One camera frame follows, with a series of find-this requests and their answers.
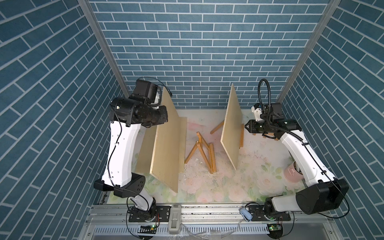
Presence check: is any wooden canvas board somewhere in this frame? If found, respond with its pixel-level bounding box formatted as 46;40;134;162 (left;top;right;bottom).
150;90;181;193
221;84;243;170
135;117;186;174

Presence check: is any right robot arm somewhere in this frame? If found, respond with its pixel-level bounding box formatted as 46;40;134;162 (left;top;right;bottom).
245;120;349;217

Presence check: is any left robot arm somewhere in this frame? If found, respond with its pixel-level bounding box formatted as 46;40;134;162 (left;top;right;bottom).
94;97;168;222

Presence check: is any right wooden easel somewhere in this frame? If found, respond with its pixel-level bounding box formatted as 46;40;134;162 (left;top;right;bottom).
210;116;278;155

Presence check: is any wooden easel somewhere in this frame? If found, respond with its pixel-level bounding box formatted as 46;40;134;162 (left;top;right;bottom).
185;132;217;174
210;116;278;155

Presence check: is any middle wooden easel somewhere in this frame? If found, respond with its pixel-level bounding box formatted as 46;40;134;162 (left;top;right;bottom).
185;132;217;174

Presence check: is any pink cup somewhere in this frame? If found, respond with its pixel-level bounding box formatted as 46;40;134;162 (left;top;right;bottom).
284;161;304;183

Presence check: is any right black corrugated cable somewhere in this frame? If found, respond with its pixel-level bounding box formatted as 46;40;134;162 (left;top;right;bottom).
257;78;304;142

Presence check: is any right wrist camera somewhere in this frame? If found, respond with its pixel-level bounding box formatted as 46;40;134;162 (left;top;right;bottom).
251;103;265;122

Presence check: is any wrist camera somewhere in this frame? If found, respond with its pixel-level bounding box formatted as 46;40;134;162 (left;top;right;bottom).
251;103;265;122
129;79;162;108

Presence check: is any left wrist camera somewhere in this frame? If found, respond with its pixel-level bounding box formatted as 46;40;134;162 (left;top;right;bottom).
129;79;162;108

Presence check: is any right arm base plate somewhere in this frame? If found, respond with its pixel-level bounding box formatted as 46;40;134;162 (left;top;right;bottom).
246;204;291;222

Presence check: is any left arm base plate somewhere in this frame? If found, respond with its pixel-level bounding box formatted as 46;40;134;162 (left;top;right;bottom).
128;206;171;223

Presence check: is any grey rail handle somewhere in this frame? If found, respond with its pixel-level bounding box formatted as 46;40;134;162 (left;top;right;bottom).
168;204;182;235

